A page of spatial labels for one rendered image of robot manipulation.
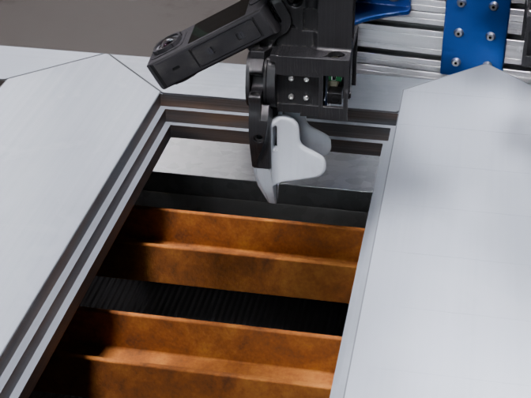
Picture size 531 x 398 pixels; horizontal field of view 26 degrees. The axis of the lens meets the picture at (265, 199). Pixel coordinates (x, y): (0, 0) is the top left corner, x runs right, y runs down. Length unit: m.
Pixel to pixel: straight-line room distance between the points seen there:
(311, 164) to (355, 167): 0.57
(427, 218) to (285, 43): 0.25
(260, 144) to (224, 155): 0.62
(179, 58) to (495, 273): 0.32
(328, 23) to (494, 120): 0.39
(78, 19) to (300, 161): 2.88
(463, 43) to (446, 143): 0.47
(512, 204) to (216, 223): 0.38
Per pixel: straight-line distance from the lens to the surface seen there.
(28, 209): 1.09
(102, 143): 1.19
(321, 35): 0.90
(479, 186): 1.12
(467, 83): 1.32
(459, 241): 1.04
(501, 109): 1.27
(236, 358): 1.17
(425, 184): 1.12
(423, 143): 1.19
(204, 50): 0.91
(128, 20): 3.76
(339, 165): 1.51
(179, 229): 1.34
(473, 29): 1.64
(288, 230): 1.31
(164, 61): 0.92
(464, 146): 1.19
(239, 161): 1.52
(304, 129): 0.97
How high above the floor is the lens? 1.42
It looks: 31 degrees down
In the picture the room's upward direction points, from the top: straight up
